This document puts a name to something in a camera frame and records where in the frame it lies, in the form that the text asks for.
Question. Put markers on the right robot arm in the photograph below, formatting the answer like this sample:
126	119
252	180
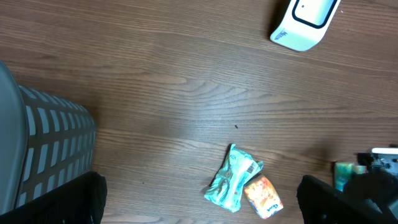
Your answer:
374	182

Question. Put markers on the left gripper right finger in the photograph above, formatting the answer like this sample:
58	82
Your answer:
321	203

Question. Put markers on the teal snack bar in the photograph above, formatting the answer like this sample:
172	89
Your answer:
238	168

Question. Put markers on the small teal white carton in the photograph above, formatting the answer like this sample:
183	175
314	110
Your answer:
344	172

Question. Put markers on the grey plastic mesh basket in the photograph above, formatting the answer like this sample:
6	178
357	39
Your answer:
46	141

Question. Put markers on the white barcode scanner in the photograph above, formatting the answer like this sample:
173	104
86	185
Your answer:
304	23

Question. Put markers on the orange snack packet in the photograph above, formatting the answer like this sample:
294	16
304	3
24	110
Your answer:
263	196

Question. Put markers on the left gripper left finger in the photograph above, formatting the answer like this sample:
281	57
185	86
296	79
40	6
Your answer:
81	200

